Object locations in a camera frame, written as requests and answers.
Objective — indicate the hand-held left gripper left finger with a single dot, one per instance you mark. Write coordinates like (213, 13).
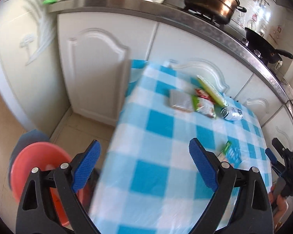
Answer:
(85, 168)

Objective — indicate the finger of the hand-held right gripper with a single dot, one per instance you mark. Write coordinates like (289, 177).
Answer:
(272, 159)
(280, 147)

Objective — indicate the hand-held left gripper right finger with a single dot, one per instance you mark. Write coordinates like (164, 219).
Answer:
(203, 165)

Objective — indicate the blue green cartoon packet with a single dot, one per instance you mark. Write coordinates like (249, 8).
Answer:
(231, 152)

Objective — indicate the red plastic basin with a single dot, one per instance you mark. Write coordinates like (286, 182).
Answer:
(39, 156)

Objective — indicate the white blue drink can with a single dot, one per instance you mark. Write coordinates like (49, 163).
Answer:
(231, 113)

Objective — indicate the red green snack packet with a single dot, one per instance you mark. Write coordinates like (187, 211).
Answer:
(203, 106)

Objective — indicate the clear plastic packet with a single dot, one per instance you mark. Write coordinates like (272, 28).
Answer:
(180, 100)

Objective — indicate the green white packet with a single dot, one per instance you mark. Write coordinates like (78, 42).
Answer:
(211, 89)

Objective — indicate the person's right hand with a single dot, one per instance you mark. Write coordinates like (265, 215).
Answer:
(282, 204)

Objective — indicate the white cabinet door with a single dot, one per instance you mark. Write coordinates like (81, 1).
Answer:
(185, 43)
(88, 78)
(280, 126)
(258, 95)

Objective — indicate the blue white checked tablecloth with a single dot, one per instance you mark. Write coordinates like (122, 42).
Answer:
(161, 126)

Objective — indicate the blue plastic bucket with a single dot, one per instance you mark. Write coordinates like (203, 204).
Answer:
(31, 136)

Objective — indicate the white plastic holder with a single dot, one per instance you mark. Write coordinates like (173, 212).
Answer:
(278, 64)

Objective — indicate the black wok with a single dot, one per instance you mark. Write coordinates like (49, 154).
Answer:
(261, 41)

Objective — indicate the black gas stove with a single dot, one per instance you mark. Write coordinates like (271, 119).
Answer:
(234, 30)

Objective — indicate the frosted glass sliding door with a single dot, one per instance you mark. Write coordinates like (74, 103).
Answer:
(19, 53)

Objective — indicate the steel steamer pot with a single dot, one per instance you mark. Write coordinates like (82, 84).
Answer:
(209, 2)

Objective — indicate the steel kitchen countertop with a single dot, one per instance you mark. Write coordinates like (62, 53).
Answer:
(136, 9)

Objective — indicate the small green plastic tool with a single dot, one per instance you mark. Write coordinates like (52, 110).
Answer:
(50, 1)

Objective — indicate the cartoon wall stickers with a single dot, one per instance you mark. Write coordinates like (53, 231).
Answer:
(259, 0)

